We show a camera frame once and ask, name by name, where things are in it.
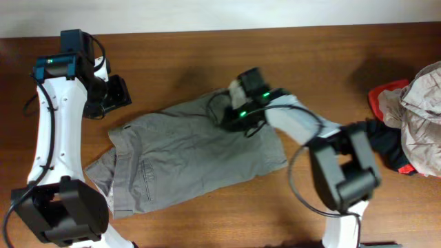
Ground grey shorts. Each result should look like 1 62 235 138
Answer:
85 90 287 218

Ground beige crumpled garment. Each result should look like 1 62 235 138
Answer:
378 61 440 177

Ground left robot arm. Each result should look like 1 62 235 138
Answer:
9 29 133 247

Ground black garment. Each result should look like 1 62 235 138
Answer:
358 119 417 176

